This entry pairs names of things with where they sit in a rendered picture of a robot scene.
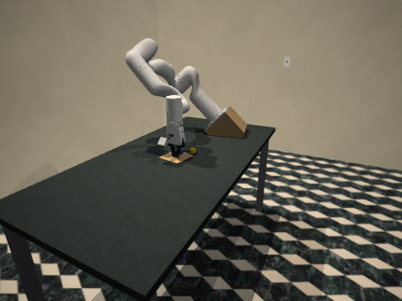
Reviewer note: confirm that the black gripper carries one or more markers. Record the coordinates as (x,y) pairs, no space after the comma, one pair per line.
(177,139)

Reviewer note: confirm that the tan flat mat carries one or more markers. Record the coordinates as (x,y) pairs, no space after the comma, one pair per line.
(175,159)

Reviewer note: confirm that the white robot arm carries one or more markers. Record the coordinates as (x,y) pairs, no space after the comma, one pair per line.
(147,70)

